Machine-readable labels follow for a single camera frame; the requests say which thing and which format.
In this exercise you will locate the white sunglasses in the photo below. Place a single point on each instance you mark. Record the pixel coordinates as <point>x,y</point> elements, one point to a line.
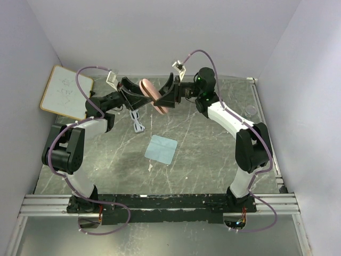
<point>135,116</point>

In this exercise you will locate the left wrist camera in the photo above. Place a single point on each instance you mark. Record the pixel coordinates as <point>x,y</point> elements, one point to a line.
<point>111,80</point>

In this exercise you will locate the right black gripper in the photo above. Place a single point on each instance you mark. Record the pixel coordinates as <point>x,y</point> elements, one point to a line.
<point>170,94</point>

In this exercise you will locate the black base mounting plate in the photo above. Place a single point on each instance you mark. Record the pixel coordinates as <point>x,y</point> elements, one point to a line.
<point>162,208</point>

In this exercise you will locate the light blue cleaning cloth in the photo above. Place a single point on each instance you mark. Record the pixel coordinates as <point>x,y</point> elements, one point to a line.
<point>161,149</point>

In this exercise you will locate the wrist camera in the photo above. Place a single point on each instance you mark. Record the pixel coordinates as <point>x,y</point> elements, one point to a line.
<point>180,68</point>
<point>111,80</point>

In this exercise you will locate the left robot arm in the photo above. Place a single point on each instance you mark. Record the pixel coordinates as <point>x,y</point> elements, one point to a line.
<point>64,149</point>

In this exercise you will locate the small whiteboard orange frame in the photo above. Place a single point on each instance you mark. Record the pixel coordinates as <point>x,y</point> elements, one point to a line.
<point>62,95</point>

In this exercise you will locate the clear plastic cup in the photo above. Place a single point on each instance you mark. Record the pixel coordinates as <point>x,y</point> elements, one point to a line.
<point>250,111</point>

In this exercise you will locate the pink glasses case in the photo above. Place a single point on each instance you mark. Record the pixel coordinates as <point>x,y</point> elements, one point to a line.
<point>149,90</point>

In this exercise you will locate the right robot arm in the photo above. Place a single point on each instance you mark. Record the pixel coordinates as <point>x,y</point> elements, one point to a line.
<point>252,148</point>

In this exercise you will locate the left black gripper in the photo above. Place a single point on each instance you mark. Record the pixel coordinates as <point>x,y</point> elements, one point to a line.
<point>127,85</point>

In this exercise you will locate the aluminium rail frame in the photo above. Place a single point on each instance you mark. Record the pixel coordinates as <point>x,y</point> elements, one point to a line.
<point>164,176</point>

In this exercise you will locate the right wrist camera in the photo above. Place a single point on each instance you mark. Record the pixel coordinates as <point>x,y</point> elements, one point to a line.
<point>180,68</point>

